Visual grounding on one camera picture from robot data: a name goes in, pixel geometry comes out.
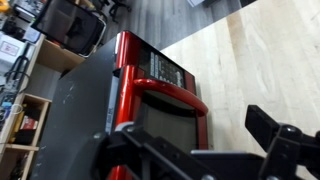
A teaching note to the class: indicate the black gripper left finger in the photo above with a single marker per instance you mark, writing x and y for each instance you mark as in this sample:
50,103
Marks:
143,156

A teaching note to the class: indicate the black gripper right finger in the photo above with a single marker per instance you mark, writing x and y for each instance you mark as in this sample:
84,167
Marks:
283,146

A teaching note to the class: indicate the red microwave oven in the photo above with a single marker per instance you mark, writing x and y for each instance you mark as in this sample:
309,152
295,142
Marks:
166,110

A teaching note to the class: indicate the black microwave body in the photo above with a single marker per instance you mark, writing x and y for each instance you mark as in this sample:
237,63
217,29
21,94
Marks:
76,113

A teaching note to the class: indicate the red cardboard packet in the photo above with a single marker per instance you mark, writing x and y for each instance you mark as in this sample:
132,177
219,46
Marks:
29,122

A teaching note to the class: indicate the wooden shelf workbench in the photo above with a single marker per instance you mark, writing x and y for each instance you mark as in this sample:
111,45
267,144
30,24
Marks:
50,56

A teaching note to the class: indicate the black mesh office chair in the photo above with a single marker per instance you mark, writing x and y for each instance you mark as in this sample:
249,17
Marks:
71,26

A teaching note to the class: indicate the white labelled box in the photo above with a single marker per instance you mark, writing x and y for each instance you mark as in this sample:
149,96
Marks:
9,48

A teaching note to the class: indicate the yellow filament spool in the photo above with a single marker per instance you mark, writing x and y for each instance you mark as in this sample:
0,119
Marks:
3,5

